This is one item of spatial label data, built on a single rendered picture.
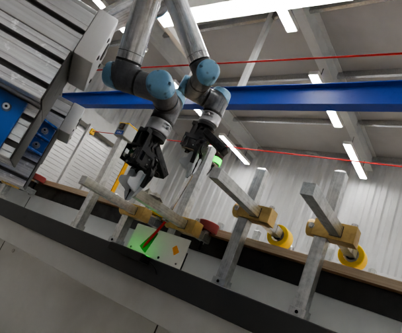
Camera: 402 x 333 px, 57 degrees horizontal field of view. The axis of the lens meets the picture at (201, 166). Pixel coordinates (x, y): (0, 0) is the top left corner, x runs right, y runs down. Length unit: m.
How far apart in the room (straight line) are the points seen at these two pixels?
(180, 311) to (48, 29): 0.90
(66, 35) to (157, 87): 0.44
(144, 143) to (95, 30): 0.51
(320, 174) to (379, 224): 1.86
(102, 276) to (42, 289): 0.62
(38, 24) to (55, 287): 1.53
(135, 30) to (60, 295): 1.29
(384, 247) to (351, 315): 7.39
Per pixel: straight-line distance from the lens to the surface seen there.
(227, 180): 0.98
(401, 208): 8.90
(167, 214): 1.20
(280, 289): 1.32
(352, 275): 1.23
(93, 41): 0.63
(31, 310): 2.07
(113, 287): 1.43
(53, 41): 0.62
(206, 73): 1.22
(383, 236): 8.70
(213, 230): 1.38
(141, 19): 1.12
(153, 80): 1.03
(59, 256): 1.71
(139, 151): 1.05
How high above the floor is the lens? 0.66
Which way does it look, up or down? 18 degrees up
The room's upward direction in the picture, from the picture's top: 24 degrees clockwise
